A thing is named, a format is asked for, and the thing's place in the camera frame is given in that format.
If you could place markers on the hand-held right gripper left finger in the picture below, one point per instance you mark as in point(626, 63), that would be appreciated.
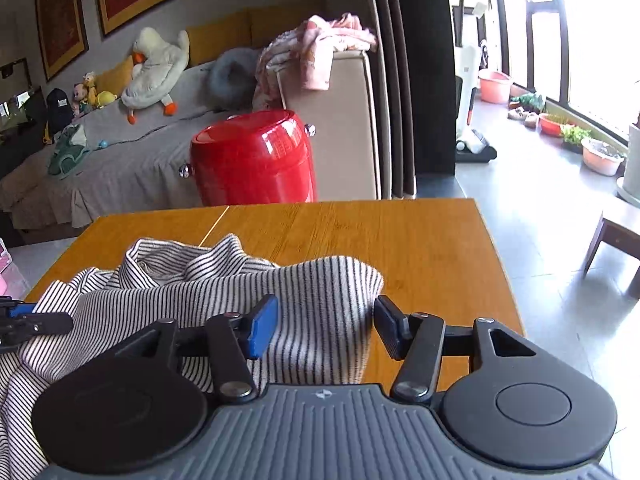
point(262, 327)

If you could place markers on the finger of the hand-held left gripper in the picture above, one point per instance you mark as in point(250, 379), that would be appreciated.
point(21, 309)
point(40, 324)

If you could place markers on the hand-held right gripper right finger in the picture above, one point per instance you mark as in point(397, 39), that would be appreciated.
point(387, 325)

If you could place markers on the striped shirt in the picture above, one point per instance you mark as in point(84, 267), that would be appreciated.
point(310, 300)

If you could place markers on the pink plastic box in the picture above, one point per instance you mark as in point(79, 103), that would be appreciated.
point(9, 270)

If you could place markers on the green white garment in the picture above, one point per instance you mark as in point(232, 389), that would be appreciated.
point(67, 152)

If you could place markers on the dark cabinet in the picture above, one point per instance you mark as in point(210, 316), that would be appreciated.
point(20, 130)

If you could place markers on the grey covered sofa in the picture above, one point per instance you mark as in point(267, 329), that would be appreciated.
point(125, 160)

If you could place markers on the beige padded board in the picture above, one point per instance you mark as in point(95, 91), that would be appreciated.
point(340, 135)

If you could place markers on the black plush toy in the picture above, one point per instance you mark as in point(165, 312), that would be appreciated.
point(59, 110)

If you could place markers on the colourful doll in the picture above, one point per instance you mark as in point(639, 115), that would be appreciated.
point(82, 97)

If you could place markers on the yellow duck plush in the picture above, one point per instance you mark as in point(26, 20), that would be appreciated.
point(105, 100)

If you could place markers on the beige curtain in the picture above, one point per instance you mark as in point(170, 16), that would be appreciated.
point(395, 85)

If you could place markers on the dark wooden stool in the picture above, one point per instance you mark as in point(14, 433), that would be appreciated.
point(617, 232)

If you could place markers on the white upright vacuum cleaner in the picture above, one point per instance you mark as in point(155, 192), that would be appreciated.
point(467, 90)

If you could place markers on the pair of small shoes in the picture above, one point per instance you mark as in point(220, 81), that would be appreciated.
point(522, 116)

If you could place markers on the grey neck pillow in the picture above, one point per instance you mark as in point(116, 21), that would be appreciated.
point(232, 80)

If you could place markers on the red basin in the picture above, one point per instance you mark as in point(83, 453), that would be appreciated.
point(552, 125)

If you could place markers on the green plant tray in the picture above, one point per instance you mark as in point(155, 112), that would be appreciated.
point(575, 136)

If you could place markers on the green cloth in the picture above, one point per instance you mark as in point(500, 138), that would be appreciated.
point(530, 100)

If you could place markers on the dark curtain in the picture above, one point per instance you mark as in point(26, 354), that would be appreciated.
point(435, 60)

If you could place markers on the white goose plush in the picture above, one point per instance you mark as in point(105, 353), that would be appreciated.
point(155, 75)

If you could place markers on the pale pink basin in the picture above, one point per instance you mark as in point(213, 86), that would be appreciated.
point(602, 157)

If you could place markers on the pink blanket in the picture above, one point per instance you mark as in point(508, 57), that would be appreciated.
point(315, 55)

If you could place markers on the white plant pot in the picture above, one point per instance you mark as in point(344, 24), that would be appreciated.
point(632, 170)

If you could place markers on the mustard sofa back cushion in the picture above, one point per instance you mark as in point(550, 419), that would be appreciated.
point(220, 37)
point(285, 22)

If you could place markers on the large window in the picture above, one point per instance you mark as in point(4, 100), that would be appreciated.
point(590, 35)

